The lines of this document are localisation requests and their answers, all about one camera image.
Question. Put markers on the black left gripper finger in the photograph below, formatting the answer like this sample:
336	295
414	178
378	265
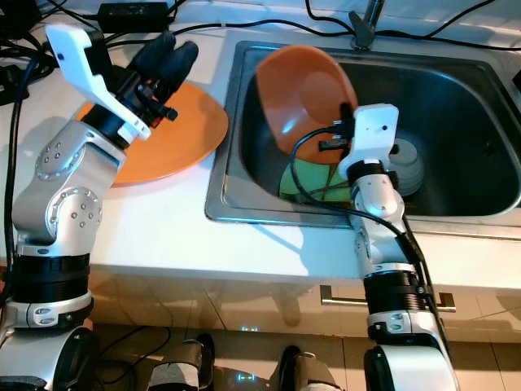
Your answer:
181	65
155	50

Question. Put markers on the white cabinet drawer front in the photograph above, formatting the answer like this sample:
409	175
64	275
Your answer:
252	303

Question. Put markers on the green plate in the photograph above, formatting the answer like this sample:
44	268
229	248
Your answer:
293	183

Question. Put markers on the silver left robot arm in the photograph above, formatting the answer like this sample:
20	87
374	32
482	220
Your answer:
65	212

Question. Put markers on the orange plastic bowl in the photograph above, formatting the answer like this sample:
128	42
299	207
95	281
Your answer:
301	90

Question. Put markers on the orange plastic plate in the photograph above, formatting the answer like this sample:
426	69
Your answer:
195	130

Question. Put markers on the grey robot right foot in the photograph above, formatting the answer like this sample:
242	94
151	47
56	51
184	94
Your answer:
313	371

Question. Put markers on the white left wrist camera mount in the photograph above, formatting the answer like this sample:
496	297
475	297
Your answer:
77	61

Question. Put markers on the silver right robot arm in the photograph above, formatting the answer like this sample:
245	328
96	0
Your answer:
378	199

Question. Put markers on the grey robot foot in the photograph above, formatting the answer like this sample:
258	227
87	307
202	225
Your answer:
183	365
313	371

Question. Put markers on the grey robot left foot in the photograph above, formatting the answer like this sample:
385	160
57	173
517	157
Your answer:
183	365

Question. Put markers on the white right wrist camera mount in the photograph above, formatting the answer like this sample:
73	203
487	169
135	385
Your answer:
374	130

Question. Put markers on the white bowl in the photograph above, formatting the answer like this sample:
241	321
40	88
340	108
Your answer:
411	171

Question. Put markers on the dark metal faucet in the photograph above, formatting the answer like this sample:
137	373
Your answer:
362	32

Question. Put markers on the stainless steel sink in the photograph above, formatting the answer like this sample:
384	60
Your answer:
456	106

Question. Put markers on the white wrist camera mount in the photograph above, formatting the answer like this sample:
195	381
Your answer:
77	61
374	130

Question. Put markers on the black electronics box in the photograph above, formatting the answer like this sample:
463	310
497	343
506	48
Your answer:
16	16

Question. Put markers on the black power adapter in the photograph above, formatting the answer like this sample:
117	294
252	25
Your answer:
133	16

